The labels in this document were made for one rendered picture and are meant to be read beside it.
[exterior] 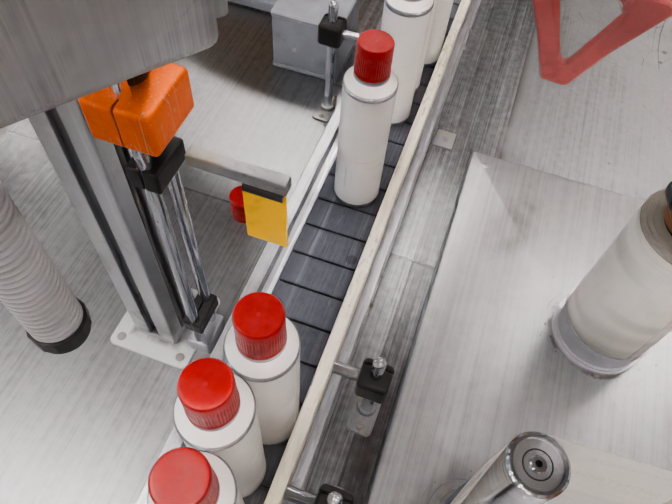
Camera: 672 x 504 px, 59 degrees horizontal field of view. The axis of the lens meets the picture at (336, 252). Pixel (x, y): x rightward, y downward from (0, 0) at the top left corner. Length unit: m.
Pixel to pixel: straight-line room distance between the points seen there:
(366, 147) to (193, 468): 0.37
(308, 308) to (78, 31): 0.46
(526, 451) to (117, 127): 0.29
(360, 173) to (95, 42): 0.47
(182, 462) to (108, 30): 0.23
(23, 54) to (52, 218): 0.60
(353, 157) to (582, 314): 0.26
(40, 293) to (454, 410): 0.38
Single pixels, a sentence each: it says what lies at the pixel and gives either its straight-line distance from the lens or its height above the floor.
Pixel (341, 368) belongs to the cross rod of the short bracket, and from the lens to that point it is 0.54.
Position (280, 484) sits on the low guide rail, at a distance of 0.51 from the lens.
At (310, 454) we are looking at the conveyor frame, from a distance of 0.55.
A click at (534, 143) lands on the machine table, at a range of 0.87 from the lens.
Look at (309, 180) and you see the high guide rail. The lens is 0.59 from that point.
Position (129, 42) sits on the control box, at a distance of 0.19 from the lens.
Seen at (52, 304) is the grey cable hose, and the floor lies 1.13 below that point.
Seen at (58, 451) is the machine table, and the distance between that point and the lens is 0.64.
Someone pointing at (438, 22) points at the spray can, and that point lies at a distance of 0.81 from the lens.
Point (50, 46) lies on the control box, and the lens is 0.18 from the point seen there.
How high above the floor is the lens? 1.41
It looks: 57 degrees down
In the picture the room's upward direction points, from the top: 6 degrees clockwise
